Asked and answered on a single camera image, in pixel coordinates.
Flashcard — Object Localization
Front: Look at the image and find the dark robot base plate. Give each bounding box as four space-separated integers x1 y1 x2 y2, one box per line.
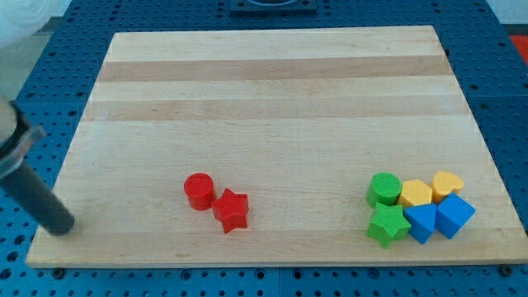
229 0 318 15

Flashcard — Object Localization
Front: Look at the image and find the blue cube block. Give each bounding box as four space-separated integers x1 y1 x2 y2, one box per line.
435 193 476 239

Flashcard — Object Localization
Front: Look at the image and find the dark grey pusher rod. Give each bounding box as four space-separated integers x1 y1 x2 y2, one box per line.
1 162 75 236

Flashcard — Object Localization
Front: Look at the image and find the blue triangle block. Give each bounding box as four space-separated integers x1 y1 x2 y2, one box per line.
403 204 436 244

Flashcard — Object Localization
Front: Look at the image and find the red cylinder block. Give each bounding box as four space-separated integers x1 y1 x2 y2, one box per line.
184 172 216 210

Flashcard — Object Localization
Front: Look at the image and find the red star block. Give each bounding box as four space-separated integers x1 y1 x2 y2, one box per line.
211 188 249 233

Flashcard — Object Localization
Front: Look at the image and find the yellow hexagon block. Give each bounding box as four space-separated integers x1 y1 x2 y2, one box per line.
396 179 432 208

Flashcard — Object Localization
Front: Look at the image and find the light wooden board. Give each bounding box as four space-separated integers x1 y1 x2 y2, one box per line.
26 26 527 268

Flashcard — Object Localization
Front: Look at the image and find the green star block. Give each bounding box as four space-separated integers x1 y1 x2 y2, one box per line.
366 203 412 248

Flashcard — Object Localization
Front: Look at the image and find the green cylinder block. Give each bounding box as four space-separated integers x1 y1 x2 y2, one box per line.
366 172 403 207

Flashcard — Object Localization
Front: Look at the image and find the yellow heart block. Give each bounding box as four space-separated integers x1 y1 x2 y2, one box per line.
431 171 465 204

